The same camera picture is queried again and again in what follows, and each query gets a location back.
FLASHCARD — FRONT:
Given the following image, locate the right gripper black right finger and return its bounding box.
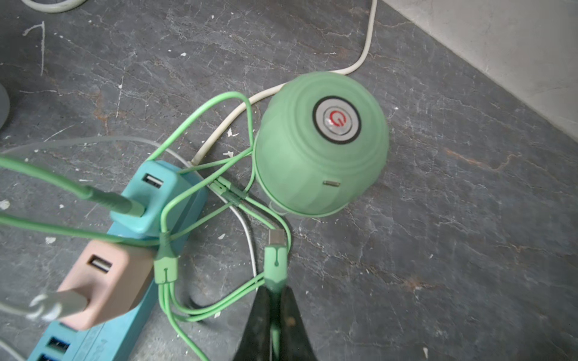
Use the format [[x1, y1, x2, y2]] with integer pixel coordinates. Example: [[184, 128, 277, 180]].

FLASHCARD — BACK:
[[279, 287, 318, 361]]

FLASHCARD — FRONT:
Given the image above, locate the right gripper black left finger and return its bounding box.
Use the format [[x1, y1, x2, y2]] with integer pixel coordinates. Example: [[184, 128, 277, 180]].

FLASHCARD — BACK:
[[233, 287, 272, 361]]

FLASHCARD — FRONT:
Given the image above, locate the green charging cable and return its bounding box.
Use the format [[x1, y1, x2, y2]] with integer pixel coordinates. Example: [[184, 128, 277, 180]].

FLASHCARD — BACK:
[[0, 91, 294, 361]]

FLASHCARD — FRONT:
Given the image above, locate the teal power strip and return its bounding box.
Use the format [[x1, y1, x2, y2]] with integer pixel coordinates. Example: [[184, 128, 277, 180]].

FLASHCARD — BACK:
[[26, 171, 209, 361]]

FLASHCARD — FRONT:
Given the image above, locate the pink USB charger adapter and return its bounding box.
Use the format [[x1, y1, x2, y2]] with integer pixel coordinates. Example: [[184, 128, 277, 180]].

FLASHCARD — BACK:
[[58, 240, 154, 331]]

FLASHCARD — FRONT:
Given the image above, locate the teal square charger block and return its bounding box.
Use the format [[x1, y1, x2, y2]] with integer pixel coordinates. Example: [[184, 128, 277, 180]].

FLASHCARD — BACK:
[[110, 160, 197, 238]]

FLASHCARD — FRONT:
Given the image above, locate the thin white USB cable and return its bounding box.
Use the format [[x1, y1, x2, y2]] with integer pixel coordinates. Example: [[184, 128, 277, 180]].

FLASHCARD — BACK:
[[0, 134, 259, 361]]

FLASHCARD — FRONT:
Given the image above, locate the green cordless meat grinder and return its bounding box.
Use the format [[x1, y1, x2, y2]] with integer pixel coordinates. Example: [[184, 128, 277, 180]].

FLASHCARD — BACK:
[[252, 72, 389, 218]]

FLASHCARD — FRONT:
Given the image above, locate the thick white power cord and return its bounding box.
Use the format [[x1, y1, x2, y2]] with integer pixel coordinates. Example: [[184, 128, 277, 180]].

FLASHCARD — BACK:
[[20, 0, 379, 165]]

